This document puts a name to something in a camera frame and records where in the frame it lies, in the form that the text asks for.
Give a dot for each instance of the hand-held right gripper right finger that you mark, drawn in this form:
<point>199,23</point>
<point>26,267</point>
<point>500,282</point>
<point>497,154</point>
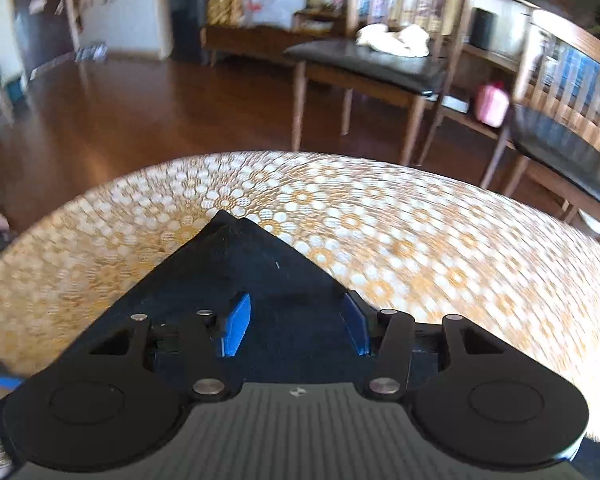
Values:
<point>357,325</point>

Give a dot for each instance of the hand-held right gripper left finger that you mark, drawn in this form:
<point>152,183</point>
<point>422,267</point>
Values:
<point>236,325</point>

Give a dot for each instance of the black T-shirt red print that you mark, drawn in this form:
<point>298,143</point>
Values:
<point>260,265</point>

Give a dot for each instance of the pink case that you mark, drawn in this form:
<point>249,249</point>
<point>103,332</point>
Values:
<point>492,105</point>

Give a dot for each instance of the wooden chair black seat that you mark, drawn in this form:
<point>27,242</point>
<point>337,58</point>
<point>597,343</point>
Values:
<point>370,62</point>
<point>560,145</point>

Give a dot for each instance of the wooden sideboard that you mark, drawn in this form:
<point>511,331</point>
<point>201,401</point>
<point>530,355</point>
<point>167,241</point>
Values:
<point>250,40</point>

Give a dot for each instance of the white cloth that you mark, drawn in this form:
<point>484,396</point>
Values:
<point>395,40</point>

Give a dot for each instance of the small cardboard box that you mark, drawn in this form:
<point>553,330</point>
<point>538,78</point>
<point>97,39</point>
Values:
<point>315,22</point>

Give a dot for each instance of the pair of sneakers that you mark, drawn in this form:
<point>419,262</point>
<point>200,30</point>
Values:
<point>92,52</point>

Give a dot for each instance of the snack jar purple lid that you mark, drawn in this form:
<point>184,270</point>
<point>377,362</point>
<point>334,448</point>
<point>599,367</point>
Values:
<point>219,10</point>

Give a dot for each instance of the black cabinet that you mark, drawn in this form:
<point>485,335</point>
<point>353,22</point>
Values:
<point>190,10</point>

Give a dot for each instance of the teal bin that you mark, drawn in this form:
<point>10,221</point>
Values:
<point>16,92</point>

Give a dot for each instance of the black speaker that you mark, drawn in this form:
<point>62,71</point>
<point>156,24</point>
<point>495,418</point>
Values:
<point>482,27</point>

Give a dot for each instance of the white lower cabinets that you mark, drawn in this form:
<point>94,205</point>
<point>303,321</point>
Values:
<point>130,20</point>

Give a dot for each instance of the grey gift bag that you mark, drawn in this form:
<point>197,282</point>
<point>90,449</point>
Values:
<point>275,2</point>

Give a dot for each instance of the blue framed picture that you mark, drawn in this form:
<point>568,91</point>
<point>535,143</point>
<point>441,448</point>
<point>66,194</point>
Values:
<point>587,72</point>

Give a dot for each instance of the dark wooden door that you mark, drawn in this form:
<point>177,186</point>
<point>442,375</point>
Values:
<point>42,25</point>

